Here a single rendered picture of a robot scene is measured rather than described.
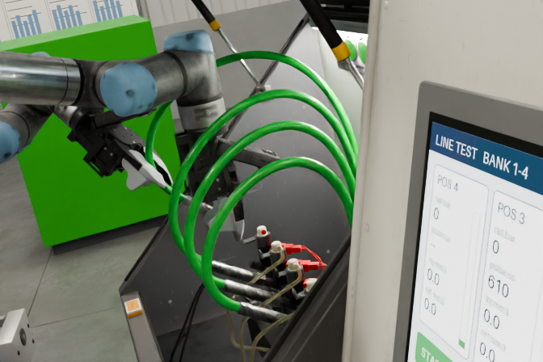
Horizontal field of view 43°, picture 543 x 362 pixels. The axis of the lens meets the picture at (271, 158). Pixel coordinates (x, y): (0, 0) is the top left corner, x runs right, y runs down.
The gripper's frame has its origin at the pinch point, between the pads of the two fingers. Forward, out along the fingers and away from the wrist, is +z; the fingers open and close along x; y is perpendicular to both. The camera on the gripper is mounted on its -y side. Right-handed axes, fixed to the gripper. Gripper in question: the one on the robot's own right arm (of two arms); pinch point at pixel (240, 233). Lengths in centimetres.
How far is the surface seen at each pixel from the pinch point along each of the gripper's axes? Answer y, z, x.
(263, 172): 0.4, -17.8, 24.6
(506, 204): -9, -23, 64
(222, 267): 5.8, 0.9, 8.8
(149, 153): 10.7, -14.4, -13.8
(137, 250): 4, 114, -292
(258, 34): -189, 42, -612
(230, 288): 6.6, 0.8, 16.9
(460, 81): -11, -31, 55
